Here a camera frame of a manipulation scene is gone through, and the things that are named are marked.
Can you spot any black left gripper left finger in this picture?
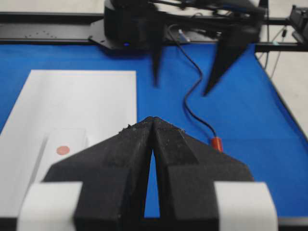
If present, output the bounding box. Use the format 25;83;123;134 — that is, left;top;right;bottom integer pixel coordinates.
43;116;154;231

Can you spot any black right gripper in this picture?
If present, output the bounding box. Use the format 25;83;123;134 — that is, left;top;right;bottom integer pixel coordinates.
203;0;267;96

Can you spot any black soldering iron cable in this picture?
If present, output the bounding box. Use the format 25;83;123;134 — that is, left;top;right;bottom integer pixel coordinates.
167;24;217;140

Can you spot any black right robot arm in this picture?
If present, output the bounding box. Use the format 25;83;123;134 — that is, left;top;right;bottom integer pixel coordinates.
89;0;266;95

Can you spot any orange soldering iron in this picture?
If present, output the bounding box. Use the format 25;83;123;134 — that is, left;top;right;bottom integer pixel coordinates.
210;136;223;153

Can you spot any white paper sheet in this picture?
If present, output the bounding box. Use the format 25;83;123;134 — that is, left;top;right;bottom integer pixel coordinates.
0;70;137;218

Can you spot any orange round mark sticker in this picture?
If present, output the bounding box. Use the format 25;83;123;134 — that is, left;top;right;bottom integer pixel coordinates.
56;146;70;155

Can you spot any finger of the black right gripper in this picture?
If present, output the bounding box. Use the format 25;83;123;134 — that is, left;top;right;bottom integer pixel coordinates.
150;37;163;87

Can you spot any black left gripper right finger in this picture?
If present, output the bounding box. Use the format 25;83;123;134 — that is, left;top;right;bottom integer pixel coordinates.
153;117;254;231

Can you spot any small white card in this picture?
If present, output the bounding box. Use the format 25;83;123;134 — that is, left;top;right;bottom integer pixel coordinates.
34;128;88;182

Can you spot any black camera tripod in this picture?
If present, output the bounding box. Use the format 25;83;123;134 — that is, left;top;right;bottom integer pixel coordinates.
289;5;308;45

